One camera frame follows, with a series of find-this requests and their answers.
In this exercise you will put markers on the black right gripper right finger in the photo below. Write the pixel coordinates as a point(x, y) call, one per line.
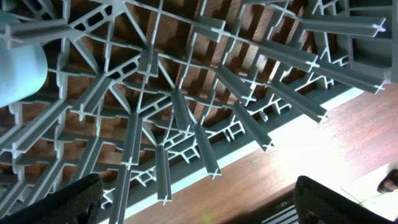
point(316, 203)

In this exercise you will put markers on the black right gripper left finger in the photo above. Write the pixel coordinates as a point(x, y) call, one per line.
point(79, 202)

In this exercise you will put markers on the light blue cup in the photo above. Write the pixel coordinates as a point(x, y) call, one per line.
point(18, 71)

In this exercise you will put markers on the grey dishwasher rack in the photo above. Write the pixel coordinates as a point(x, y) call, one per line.
point(157, 95)

